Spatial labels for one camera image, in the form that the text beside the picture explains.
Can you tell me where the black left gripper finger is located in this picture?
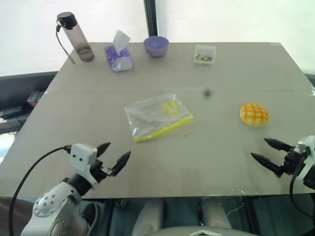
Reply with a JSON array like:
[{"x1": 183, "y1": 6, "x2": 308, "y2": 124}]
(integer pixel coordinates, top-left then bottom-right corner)
[
  {"x1": 112, "y1": 151, "x2": 131, "y2": 177},
  {"x1": 96, "y1": 142, "x2": 112, "y2": 157}
]

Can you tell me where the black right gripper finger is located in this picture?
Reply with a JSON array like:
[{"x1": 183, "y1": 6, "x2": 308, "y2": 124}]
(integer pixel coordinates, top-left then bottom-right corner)
[
  {"x1": 250, "y1": 152, "x2": 282, "y2": 177},
  {"x1": 264, "y1": 138, "x2": 295, "y2": 152}
]

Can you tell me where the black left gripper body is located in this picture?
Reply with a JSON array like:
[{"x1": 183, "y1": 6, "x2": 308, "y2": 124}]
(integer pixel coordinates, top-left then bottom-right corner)
[{"x1": 94, "y1": 158, "x2": 117, "y2": 184}]

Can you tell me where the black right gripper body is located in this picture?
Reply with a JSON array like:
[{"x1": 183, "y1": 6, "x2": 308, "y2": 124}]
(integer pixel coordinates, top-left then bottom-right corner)
[{"x1": 277, "y1": 146, "x2": 308, "y2": 178}]

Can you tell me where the yellow melon bun toy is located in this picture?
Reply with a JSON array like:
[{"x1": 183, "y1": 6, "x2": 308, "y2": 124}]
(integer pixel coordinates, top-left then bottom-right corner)
[{"x1": 239, "y1": 102, "x2": 269, "y2": 128}]

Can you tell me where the clear zip bag yellow seal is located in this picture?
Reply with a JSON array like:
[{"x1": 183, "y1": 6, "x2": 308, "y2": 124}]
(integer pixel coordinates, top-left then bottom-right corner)
[{"x1": 124, "y1": 92, "x2": 195, "y2": 144}]

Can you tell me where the black table leg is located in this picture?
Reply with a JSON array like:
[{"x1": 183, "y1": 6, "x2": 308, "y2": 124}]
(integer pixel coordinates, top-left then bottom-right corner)
[{"x1": 242, "y1": 195, "x2": 262, "y2": 236}]

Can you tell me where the grey rounded shape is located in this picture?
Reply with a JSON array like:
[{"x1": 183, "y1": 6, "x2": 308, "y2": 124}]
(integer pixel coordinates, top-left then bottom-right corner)
[
  {"x1": 197, "y1": 196, "x2": 232, "y2": 231},
  {"x1": 133, "y1": 198, "x2": 165, "y2": 234}
]

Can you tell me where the small black red box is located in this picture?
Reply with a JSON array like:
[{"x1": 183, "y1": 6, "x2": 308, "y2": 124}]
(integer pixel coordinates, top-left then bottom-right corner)
[{"x1": 26, "y1": 91, "x2": 44, "y2": 107}]

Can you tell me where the purple tissue pack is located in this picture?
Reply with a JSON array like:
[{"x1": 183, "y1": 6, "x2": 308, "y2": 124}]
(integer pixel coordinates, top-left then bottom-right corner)
[{"x1": 104, "y1": 29, "x2": 135, "y2": 73}]

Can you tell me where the grey panel with chevron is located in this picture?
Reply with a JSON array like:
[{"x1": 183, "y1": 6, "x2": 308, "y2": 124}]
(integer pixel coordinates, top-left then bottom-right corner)
[{"x1": 152, "y1": 226, "x2": 254, "y2": 236}]

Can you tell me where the flat black device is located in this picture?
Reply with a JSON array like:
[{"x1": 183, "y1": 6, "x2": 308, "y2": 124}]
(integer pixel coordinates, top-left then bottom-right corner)
[{"x1": 0, "y1": 105, "x2": 25, "y2": 119}]

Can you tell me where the dark brown rounded cushion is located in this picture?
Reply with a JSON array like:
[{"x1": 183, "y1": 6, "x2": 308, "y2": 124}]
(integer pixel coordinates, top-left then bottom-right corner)
[{"x1": 0, "y1": 196, "x2": 37, "y2": 236}]

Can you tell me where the dark side shelf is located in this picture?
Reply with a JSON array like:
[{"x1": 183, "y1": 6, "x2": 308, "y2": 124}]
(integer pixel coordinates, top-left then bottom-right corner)
[{"x1": 0, "y1": 71, "x2": 59, "y2": 135}]

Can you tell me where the purple bowl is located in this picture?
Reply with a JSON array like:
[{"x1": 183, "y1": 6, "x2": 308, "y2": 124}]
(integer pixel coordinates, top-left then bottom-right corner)
[{"x1": 143, "y1": 35, "x2": 170, "y2": 59}]

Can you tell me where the grey translucent water bottle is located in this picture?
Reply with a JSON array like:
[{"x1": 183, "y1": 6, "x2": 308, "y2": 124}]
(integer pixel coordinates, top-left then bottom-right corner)
[{"x1": 55, "y1": 11, "x2": 95, "y2": 65}]

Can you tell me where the clear box with colourful bits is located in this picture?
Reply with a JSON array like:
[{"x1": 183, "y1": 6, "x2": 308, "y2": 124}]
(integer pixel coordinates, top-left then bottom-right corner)
[{"x1": 192, "y1": 44, "x2": 217, "y2": 66}]

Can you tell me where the dark window pillar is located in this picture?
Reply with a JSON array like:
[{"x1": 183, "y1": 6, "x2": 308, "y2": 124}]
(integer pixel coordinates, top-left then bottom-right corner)
[{"x1": 143, "y1": 0, "x2": 158, "y2": 36}]

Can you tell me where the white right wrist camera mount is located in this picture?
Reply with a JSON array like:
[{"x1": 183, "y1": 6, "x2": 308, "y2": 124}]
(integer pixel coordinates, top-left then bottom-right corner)
[{"x1": 296, "y1": 135, "x2": 315, "y2": 183}]

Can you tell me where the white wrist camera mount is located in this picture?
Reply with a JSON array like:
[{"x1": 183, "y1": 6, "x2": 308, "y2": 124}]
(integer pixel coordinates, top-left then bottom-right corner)
[
  {"x1": 296, "y1": 135, "x2": 315, "y2": 183},
  {"x1": 68, "y1": 143, "x2": 99, "y2": 190}
]

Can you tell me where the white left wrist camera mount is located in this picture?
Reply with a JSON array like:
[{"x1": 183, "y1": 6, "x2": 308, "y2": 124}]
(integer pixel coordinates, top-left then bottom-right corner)
[{"x1": 68, "y1": 143, "x2": 99, "y2": 190}]

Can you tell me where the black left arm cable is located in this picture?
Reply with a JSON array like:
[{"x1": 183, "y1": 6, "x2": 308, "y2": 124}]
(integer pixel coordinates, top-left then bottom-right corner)
[{"x1": 9, "y1": 145, "x2": 72, "y2": 222}]

